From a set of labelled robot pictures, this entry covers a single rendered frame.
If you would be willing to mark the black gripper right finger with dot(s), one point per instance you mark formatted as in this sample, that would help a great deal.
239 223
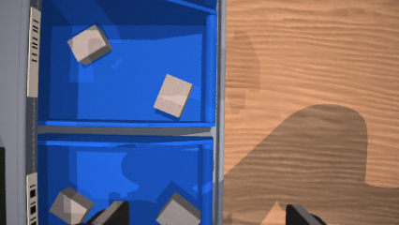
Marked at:
297 215

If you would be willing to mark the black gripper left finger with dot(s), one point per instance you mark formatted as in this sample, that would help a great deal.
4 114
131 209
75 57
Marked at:
116 214

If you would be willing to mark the beige rectangular block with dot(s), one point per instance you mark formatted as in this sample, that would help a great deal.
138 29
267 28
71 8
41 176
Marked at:
173 96

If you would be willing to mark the olive green case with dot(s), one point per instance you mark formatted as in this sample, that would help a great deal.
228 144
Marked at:
2 187

